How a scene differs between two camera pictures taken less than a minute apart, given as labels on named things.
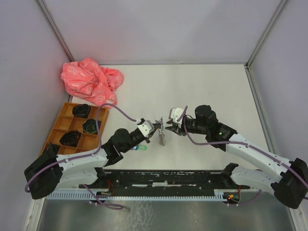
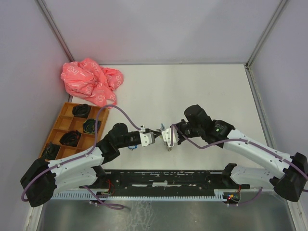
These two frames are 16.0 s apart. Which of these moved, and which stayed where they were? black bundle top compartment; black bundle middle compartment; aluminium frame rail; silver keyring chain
Moved: silver keyring chain
Stayed: black bundle middle compartment; black bundle top compartment; aluminium frame rail
